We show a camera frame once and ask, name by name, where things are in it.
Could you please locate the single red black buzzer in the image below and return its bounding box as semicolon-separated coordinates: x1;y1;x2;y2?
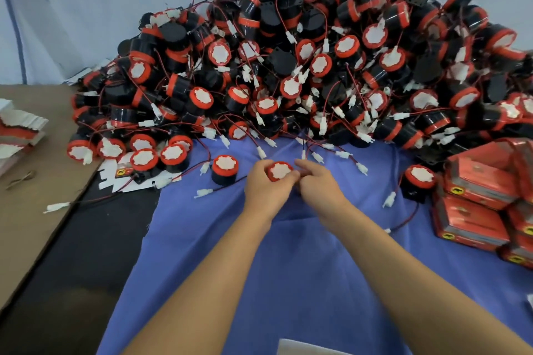
195;154;241;199
266;161;295;184
383;165;438;235

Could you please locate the stack of paper boxes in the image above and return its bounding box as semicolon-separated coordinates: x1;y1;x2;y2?
0;99;48;177

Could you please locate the orange white paper box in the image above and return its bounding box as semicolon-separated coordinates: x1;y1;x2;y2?
431;196;511;252
277;338;351;355
454;138;533;173
444;155;521;210
508;201;533;235
500;230;533;268

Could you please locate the blue cloth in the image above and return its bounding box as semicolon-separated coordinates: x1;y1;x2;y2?
98;138;533;355

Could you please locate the person's right forearm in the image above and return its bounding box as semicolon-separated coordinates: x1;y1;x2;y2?
320;201;533;355

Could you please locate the brown cardboard sheet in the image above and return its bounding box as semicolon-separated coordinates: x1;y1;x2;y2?
0;84;101;310

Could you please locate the person's left forearm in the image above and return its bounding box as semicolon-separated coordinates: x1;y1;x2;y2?
125;205;271;355

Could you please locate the pile of black red buzzers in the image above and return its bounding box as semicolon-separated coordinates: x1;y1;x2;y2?
67;0;533;177

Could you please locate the rubber band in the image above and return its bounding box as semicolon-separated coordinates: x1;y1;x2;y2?
7;170;36;192

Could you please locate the person's right hand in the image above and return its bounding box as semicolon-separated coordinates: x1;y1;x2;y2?
293;159;351;220

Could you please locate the person's left hand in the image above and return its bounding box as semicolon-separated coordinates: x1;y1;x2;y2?
243;159;299;222

